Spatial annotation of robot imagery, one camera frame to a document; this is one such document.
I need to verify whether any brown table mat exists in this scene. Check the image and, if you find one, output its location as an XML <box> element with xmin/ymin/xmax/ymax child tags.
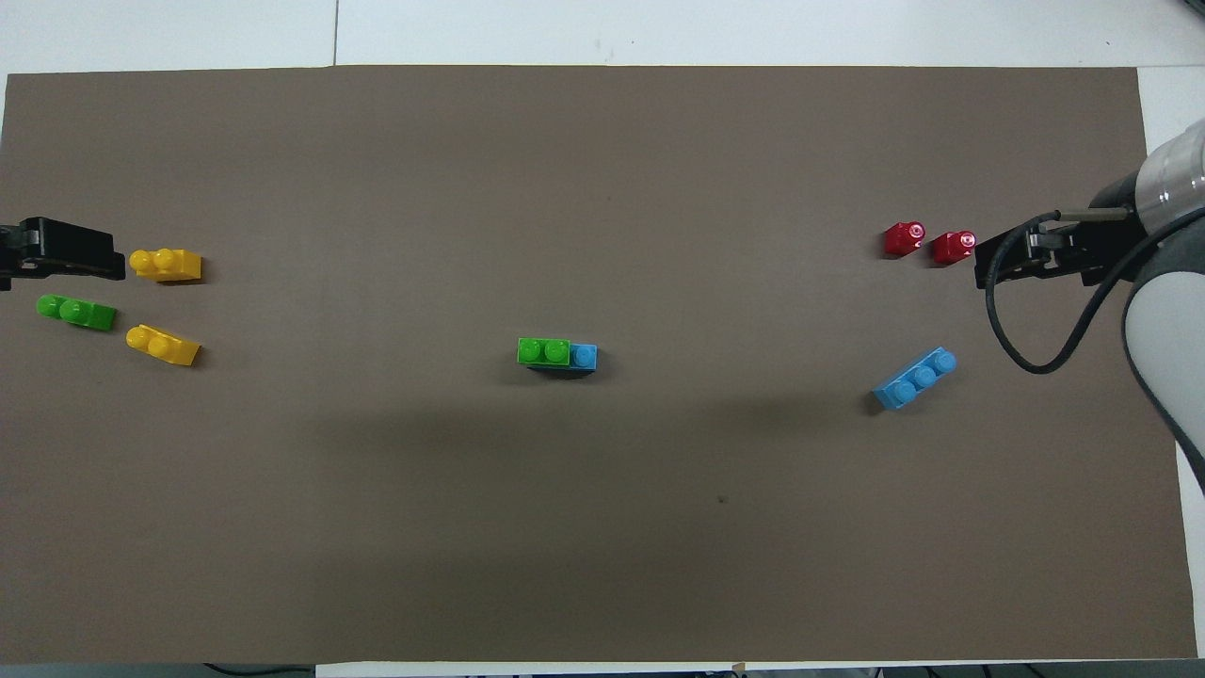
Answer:
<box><xmin>0</xmin><ymin>64</ymin><xmax>1198</xmax><ymax>665</ymax></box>

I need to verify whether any blue three-stud brick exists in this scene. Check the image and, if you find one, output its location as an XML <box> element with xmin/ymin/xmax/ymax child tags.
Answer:
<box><xmin>525</xmin><ymin>342</ymin><xmax>600</xmax><ymax>376</ymax></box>
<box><xmin>872</xmin><ymin>347</ymin><xmax>958</xmax><ymax>411</ymax></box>

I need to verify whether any green two-stud brick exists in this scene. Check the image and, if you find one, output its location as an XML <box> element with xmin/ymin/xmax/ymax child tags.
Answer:
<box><xmin>517</xmin><ymin>337</ymin><xmax>572</xmax><ymax>370</ymax></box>
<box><xmin>36</xmin><ymin>294</ymin><xmax>118</xmax><ymax>332</ymax></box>

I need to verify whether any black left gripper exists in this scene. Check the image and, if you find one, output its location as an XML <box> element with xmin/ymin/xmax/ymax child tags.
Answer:
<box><xmin>0</xmin><ymin>217</ymin><xmax>126</xmax><ymax>291</ymax></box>

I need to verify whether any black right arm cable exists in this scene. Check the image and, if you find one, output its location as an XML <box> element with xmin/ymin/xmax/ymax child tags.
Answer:
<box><xmin>984</xmin><ymin>212</ymin><xmax>1205</xmax><ymax>376</ymax></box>

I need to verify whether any yellow two-stud brick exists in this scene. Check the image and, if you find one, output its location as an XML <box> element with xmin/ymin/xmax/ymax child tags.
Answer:
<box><xmin>125</xmin><ymin>324</ymin><xmax>202</xmax><ymax>367</ymax></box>
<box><xmin>129</xmin><ymin>248</ymin><xmax>203</xmax><ymax>283</ymax></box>

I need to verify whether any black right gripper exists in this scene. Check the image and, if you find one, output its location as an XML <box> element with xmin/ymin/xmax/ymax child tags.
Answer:
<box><xmin>974</xmin><ymin>174</ymin><xmax>1145</xmax><ymax>288</ymax></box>

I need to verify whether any black cable at table edge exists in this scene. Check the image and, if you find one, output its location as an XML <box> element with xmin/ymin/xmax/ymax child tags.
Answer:
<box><xmin>202</xmin><ymin>663</ymin><xmax>316</xmax><ymax>678</ymax></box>

